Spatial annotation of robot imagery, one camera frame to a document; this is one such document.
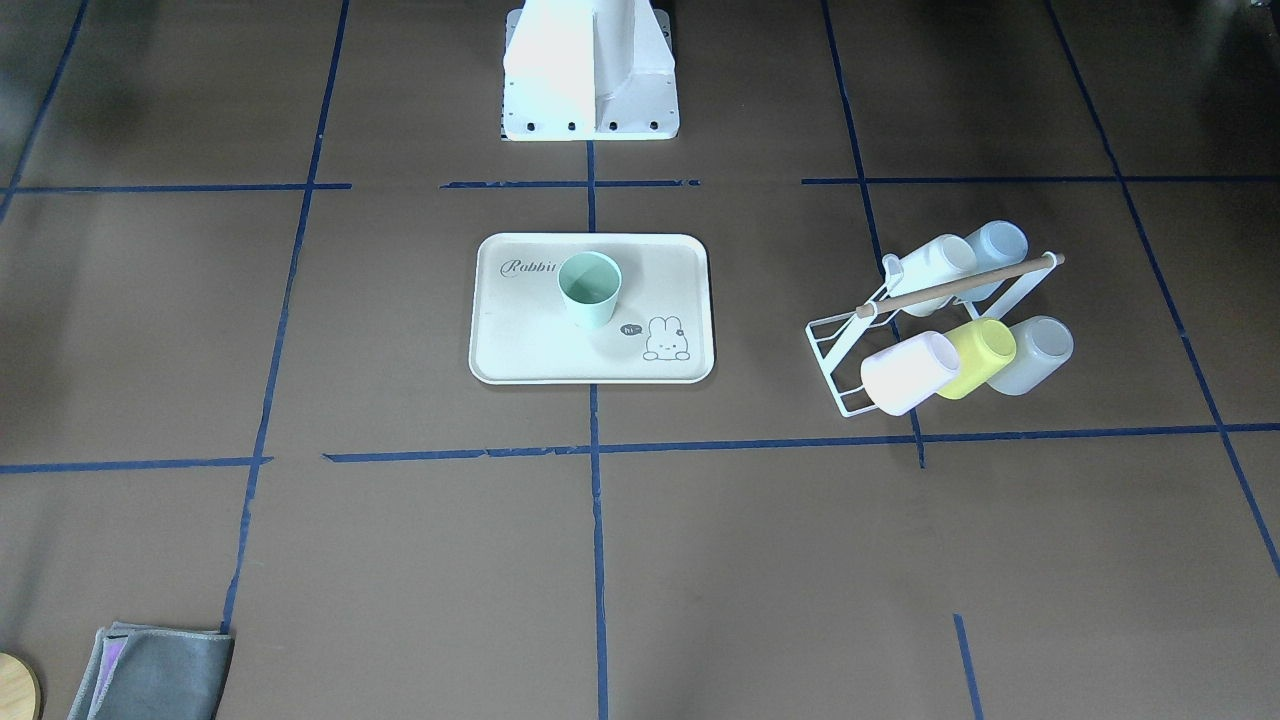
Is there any mint green cup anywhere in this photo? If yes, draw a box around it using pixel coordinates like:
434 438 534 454
557 251 623 331

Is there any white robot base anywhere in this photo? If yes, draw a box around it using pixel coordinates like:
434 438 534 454
500 1 681 142

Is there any cream rabbit tray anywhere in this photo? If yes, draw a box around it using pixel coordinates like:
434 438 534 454
468 232 716 386

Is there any pink cup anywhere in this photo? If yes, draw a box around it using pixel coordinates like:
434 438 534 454
860 331 961 416

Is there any beige cup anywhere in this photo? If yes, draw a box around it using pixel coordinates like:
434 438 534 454
883 234 978 297

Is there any yellow cup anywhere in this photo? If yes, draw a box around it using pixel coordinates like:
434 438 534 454
937 318 1018 400

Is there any blue cup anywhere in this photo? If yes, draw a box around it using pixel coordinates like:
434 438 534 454
965 220 1029 275

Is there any grey cup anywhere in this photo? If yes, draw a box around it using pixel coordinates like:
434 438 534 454
987 315 1074 396

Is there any grey folded cloth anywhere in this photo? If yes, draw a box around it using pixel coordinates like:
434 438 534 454
68 621 236 719

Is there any wooden mug tree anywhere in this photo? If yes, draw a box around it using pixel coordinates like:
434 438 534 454
0 652 42 720

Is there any white wire cup rack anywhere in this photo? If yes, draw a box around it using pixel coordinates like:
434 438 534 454
805 252 1068 418

